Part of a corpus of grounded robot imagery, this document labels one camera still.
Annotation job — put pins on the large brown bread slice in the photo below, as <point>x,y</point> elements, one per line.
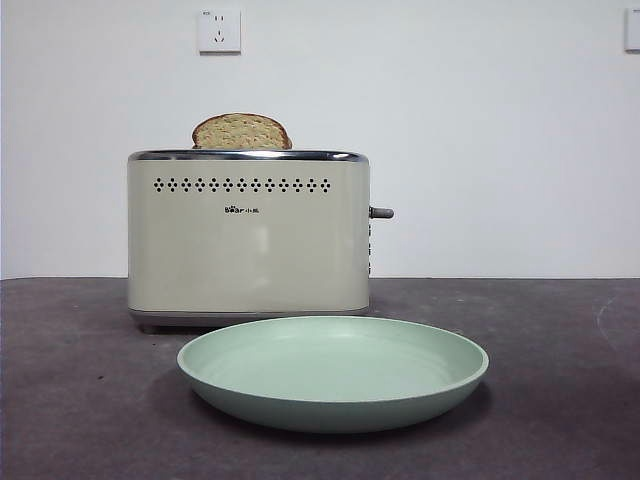
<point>240,132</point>

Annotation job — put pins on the pale green round plate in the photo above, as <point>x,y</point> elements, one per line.
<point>330,395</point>

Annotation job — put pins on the grey toaster lever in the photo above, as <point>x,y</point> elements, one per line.
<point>382,213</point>

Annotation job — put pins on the cream two-slot toaster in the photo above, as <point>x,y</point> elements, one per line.
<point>240,250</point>

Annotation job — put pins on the white wall power socket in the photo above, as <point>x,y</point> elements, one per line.
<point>220,31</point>

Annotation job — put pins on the white wall switch plate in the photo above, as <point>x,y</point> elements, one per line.
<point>633,30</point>

